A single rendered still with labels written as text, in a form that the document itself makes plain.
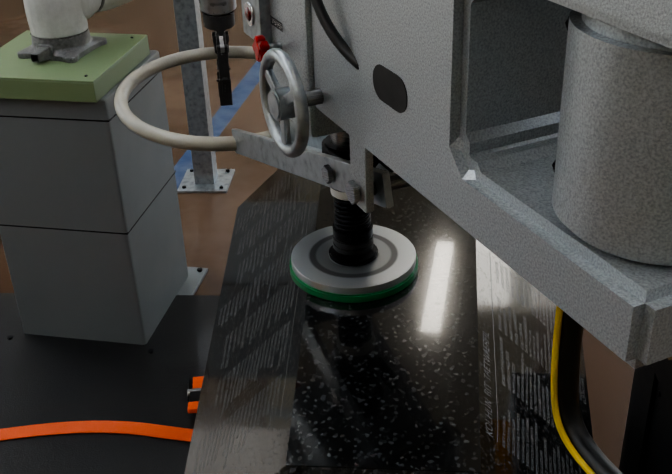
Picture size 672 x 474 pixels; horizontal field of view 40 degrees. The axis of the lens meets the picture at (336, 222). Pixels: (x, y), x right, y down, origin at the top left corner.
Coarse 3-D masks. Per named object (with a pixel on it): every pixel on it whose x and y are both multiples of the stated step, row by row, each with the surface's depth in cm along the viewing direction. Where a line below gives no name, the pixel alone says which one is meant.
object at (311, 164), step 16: (240, 144) 182; (256, 144) 172; (272, 144) 163; (320, 144) 172; (256, 160) 174; (272, 160) 165; (288, 160) 157; (304, 160) 150; (320, 160) 143; (336, 160) 137; (304, 176) 152; (320, 176) 145; (336, 176) 139; (384, 176) 123; (352, 192) 125; (384, 192) 124
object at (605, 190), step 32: (576, 32) 75; (608, 32) 72; (576, 64) 75; (608, 64) 72; (640, 64) 69; (576, 96) 76; (608, 96) 73; (640, 96) 71; (576, 128) 77; (608, 128) 74; (640, 128) 72; (576, 160) 78; (608, 160) 75; (640, 160) 73; (576, 192) 79; (608, 192) 76; (640, 192) 74; (576, 224) 80; (608, 224) 77; (640, 224) 75; (640, 256) 77
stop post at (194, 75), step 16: (176, 0) 332; (192, 0) 331; (176, 16) 335; (192, 16) 334; (192, 32) 337; (192, 48) 340; (192, 64) 344; (192, 80) 347; (192, 96) 350; (208, 96) 356; (192, 112) 353; (208, 112) 356; (192, 128) 356; (208, 128) 356; (192, 160) 363; (208, 160) 363; (192, 176) 374; (208, 176) 366; (224, 176) 374; (192, 192) 364; (208, 192) 363; (224, 192) 363
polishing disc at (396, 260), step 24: (312, 240) 161; (384, 240) 160; (408, 240) 160; (312, 264) 154; (336, 264) 154; (384, 264) 153; (408, 264) 153; (336, 288) 148; (360, 288) 147; (384, 288) 149
